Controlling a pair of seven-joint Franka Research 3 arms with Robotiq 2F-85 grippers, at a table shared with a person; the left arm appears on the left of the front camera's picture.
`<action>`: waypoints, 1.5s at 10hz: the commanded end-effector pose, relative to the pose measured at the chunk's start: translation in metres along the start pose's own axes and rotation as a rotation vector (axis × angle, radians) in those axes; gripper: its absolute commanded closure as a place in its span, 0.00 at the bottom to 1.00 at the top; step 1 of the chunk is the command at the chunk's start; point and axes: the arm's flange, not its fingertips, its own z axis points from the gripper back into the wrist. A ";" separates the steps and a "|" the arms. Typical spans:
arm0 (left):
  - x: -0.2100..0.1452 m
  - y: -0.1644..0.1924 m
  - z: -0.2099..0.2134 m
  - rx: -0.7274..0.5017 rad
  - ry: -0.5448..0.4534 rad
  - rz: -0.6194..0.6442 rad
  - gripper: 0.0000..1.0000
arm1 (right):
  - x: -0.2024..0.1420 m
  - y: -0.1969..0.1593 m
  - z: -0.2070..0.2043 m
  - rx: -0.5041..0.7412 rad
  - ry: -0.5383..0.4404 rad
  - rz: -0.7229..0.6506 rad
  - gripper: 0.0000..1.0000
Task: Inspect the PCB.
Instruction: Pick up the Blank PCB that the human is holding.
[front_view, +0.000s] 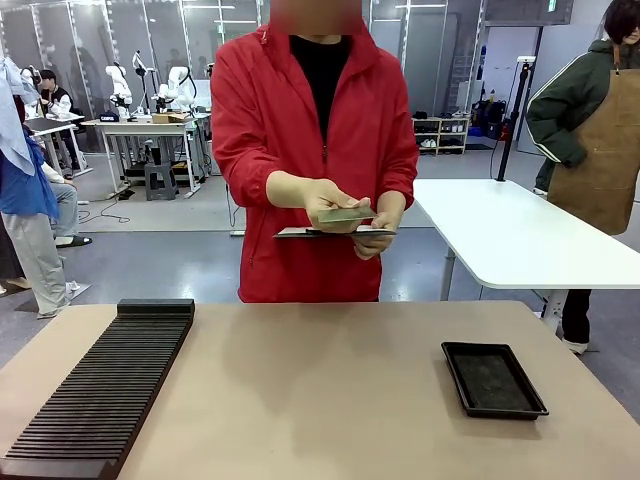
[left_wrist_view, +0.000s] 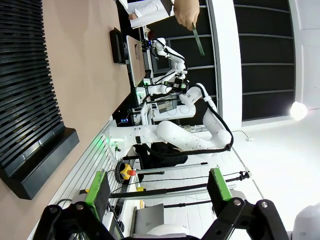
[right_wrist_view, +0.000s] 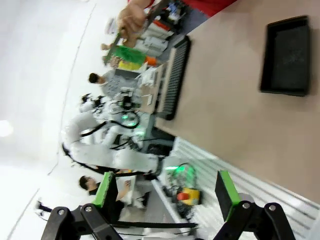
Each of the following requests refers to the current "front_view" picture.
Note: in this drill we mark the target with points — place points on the person's left hand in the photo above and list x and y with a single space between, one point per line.
392 210

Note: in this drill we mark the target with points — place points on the person's right hand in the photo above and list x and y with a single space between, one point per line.
325 200

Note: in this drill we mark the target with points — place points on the green PCB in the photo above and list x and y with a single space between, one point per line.
345 216

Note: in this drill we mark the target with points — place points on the black clipboard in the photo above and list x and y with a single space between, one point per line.
310 233

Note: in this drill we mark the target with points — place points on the person's left forearm red sleeve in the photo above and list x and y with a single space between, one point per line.
405 180

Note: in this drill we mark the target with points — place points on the person's right forearm red sleeve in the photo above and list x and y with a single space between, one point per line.
250 187

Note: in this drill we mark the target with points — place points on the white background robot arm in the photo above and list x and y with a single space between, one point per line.
175 85
119 85

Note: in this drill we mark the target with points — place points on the black slotted PCB rack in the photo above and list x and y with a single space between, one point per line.
95 390

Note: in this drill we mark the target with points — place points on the person in red jacket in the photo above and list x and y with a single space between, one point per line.
300 140

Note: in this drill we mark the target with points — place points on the wooden shoe shelf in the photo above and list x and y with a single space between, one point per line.
442 135

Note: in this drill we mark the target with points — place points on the white side table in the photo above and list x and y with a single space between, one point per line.
500 225

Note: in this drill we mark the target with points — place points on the black bags pile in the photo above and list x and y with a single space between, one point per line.
492 120

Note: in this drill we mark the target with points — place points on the black pole stand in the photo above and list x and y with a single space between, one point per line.
512 120

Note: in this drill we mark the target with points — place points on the grey step stool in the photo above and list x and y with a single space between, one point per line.
160 180

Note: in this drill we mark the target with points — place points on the cardboard box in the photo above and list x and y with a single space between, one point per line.
169 118

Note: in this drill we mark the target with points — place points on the black plastic tray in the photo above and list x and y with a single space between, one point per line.
492 380

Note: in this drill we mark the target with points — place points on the white background workbench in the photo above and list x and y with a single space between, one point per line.
135 125

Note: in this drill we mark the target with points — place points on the person in brown apron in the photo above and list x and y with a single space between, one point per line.
595 125

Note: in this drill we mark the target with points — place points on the thin white background robot stand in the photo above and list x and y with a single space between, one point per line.
141 75

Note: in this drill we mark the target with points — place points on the black box with white print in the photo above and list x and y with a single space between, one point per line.
108 118

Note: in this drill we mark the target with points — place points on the seated person grey trousers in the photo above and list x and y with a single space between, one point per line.
67 210

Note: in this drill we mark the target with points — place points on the white background desk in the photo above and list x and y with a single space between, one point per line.
50 125

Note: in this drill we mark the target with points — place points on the seated person black white jacket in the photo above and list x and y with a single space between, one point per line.
57 100

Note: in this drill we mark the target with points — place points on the person in blue shirt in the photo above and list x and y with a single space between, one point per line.
25 190

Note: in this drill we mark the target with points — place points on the dark wall monitor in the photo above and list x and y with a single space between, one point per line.
530 11

